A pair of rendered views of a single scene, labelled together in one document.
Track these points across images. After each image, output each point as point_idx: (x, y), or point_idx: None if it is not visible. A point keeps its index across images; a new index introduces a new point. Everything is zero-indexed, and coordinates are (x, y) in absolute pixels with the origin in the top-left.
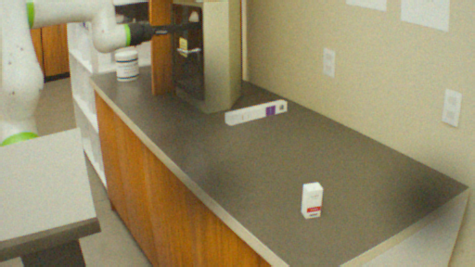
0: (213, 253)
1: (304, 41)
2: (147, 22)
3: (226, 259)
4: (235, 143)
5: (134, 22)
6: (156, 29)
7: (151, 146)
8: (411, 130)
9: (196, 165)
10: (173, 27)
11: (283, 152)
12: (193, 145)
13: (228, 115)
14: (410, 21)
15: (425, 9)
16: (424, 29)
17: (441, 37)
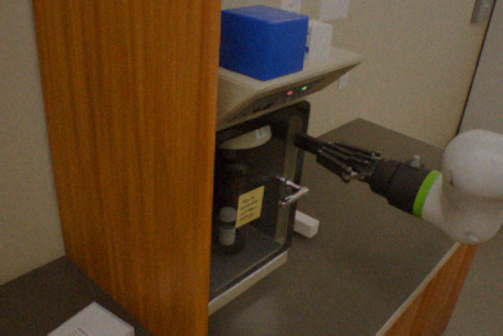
0: (439, 284)
1: None
2: (388, 157)
3: (452, 264)
4: (365, 222)
5: (419, 163)
6: (378, 161)
7: (413, 296)
8: (315, 114)
9: (435, 238)
10: (355, 146)
11: (363, 191)
12: (393, 251)
13: (316, 223)
14: (323, 20)
15: (335, 4)
16: (331, 22)
17: (341, 23)
